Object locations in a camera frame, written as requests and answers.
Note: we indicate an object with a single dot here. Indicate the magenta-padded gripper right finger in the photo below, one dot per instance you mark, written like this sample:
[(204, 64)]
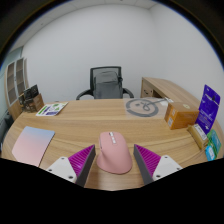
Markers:
[(166, 165)]

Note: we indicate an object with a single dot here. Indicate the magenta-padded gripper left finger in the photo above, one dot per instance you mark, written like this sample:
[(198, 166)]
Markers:
[(63, 166)]

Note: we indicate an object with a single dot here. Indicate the pink computer mouse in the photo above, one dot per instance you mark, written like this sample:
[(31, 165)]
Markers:
[(114, 155)]

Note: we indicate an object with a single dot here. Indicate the pink-blue gradient mouse pad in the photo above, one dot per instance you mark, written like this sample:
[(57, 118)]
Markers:
[(32, 144)]

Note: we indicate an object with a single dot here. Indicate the small beige box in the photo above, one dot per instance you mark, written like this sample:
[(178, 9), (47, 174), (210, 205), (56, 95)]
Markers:
[(198, 136)]

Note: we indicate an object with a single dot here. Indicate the small blue packet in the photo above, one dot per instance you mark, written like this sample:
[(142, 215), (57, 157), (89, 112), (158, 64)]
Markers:
[(210, 153)]

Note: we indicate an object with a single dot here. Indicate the orange cardboard box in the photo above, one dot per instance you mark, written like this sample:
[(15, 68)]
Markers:
[(181, 116)]

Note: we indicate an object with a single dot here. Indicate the green packet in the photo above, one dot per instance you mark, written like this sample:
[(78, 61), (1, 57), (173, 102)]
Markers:
[(215, 141)]

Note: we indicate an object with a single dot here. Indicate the white green purple leaflet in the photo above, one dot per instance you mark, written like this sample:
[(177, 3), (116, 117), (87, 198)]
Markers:
[(51, 109)]

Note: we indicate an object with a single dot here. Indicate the large dark brown box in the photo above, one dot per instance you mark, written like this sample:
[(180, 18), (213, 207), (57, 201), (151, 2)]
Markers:
[(38, 102)]

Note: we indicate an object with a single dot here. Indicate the purple hanging package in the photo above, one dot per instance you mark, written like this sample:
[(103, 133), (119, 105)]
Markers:
[(208, 108)]

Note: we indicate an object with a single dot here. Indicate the narrow dark brown box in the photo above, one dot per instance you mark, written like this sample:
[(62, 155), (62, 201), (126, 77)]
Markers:
[(23, 102)]

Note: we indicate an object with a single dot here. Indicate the wooden side desk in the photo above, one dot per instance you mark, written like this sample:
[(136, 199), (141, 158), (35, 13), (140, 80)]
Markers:
[(166, 87)]

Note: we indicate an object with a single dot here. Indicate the grey backpack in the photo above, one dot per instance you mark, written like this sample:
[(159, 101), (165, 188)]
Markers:
[(107, 86)]

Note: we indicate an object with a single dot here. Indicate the wooden shelf unit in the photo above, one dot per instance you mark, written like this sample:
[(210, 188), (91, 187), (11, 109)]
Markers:
[(15, 78)]

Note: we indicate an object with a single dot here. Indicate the black mesh office chair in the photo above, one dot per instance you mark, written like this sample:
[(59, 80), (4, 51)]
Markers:
[(106, 68)]

